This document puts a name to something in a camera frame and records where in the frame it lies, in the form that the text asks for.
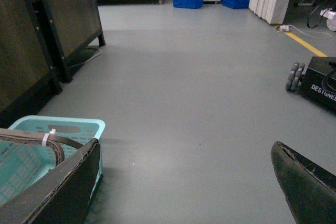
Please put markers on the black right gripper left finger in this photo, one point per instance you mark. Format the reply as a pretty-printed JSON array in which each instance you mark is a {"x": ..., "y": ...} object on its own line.
[{"x": 61, "y": 196}]

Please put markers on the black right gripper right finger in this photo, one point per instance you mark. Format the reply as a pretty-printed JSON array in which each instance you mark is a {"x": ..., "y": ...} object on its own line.
[{"x": 308, "y": 188}]

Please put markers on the light blue plastic basket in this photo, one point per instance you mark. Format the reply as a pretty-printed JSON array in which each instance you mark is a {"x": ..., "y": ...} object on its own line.
[{"x": 22, "y": 165}]

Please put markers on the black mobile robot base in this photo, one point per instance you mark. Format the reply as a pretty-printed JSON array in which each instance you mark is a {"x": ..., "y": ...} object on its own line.
[{"x": 318, "y": 83}]

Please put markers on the white zip tie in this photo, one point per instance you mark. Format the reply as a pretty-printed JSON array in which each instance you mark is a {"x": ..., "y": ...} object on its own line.
[{"x": 46, "y": 136}]

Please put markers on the grey omni wheel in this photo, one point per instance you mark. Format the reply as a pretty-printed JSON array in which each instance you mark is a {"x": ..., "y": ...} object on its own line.
[{"x": 295, "y": 76}]

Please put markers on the white power strip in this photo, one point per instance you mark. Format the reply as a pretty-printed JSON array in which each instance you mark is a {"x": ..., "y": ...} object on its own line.
[{"x": 282, "y": 28}]

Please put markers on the dark wooden display cabinet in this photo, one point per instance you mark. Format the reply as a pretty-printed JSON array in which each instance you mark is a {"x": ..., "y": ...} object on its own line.
[{"x": 40, "y": 44}]

